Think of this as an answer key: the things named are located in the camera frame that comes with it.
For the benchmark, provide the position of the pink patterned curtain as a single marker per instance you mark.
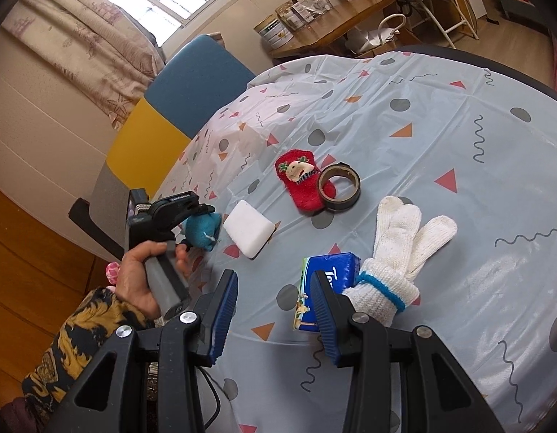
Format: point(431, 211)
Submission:
point(89, 40)

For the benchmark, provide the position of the grey yellow blue chair back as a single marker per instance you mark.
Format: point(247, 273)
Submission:
point(193, 81)

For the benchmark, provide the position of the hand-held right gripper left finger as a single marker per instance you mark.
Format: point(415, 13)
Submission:
point(224, 306)

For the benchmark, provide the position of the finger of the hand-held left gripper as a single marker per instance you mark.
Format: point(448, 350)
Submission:
point(202, 210)

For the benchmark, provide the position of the blue tissue packet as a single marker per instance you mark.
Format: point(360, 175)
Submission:
point(332, 270)

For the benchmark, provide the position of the packaged gift boxes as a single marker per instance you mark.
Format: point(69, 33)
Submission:
point(305, 11)

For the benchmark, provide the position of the person's left forearm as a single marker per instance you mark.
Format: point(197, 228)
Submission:
point(80, 338)

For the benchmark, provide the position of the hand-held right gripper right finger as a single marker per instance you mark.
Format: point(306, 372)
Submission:
point(326, 320)

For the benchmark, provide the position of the cream powder can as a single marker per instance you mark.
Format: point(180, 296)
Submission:
point(274, 31)

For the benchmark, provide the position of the small blue plush toy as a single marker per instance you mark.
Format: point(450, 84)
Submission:
point(204, 230)

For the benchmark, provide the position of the wooden wardrobe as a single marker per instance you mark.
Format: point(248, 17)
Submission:
point(26, 257)

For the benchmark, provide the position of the red christmas sock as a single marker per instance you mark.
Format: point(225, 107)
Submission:
point(305, 189)

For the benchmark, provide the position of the black rolled mat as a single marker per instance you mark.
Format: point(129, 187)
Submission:
point(96, 223)

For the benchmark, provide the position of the white knitted glove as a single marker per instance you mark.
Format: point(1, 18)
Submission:
point(395, 234)

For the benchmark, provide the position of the dark tape roll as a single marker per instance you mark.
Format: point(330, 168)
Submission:
point(346, 205)

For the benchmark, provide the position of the person's left hand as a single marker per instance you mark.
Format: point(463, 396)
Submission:
point(134, 275)

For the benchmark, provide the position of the white sponge block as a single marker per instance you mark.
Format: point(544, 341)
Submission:
point(249, 228)

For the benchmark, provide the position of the patterned light blue tablecloth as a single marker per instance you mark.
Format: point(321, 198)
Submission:
point(441, 144)

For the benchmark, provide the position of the wooden side desk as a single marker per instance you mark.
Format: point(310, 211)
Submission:
point(341, 22)

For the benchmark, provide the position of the folding chair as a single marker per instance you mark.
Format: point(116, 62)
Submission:
point(445, 4)

